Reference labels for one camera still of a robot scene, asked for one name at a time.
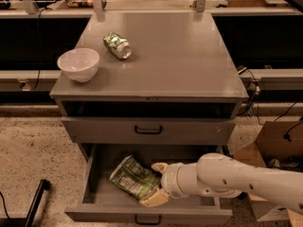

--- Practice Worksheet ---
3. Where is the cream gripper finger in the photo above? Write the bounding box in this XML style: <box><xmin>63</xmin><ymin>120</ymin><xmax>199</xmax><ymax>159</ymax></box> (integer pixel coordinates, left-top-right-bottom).
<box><xmin>151</xmin><ymin>163</ymin><xmax>169</xmax><ymax>174</ymax></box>
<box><xmin>139</xmin><ymin>188</ymin><xmax>169</xmax><ymax>207</ymax></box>

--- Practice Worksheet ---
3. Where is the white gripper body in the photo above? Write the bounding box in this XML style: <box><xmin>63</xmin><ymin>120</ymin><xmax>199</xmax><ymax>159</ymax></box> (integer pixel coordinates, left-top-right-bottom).
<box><xmin>161</xmin><ymin>163</ymin><xmax>185</xmax><ymax>199</ymax></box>

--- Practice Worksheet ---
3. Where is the green jalapeno chip bag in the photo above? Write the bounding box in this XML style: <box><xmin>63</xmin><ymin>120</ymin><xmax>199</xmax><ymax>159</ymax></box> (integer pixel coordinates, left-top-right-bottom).
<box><xmin>109</xmin><ymin>155</ymin><xmax>160</xmax><ymax>201</ymax></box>

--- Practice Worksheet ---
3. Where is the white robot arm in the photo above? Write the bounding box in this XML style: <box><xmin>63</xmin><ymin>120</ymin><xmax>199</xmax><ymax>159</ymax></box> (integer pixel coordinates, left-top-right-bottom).
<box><xmin>140</xmin><ymin>153</ymin><xmax>303</xmax><ymax>214</ymax></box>

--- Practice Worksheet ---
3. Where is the open grey lower drawer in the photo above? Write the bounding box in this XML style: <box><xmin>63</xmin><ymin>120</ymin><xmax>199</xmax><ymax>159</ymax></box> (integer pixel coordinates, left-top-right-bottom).
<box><xmin>65</xmin><ymin>144</ymin><xmax>232</xmax><ymax>226</ymax></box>

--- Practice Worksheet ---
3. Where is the grey metal drawer cabinet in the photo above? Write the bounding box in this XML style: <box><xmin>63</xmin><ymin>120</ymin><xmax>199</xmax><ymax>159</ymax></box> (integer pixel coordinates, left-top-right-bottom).
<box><xmin>49</xmin><ymin>10</ymin><xmax>249</xmax><ymax>163</ymax></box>

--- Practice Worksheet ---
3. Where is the black metal floor stand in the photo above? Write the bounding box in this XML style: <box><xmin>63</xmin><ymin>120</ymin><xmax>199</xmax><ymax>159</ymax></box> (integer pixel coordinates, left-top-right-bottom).
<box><xmin>0</xmin><ymin>179</ymin><xmax>51</xmax><ymax>227</ymax></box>

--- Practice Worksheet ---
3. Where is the cardboard box with trash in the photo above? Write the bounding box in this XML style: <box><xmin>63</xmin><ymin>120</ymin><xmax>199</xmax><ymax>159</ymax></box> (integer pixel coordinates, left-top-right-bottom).
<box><xmin>234</xmin><ymin>121</ymin><xmax>303</xmax><ymax>227</ymax></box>

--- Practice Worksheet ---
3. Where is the green soda can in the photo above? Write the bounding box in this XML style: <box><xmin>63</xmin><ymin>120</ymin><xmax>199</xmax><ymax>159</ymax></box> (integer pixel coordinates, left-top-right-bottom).
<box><xmin>103</xmin><ymin>32</ymin><xmax>132</xmax><ymax>60</ymax></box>

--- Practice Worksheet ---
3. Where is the white bowl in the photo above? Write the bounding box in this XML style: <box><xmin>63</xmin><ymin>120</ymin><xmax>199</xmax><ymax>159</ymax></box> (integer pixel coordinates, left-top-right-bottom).
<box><xmin>57</xmin><ymin>48</ymin><xmax>99</xmax><ymax>82</ymax></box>

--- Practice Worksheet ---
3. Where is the black cables right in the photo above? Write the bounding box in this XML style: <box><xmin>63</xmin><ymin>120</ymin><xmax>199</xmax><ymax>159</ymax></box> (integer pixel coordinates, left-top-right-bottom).
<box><xmin>236</xmin><ymin>65</ymin><xmax>263</xmax><ymax>125</ymax></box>

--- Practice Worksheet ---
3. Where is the black power cable left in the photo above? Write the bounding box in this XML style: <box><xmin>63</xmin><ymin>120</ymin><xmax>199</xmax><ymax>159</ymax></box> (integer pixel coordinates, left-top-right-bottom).
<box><xmin>30</xmin><ymin>7</ymin><xmax>48</xmax><ymax>92</ymax></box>

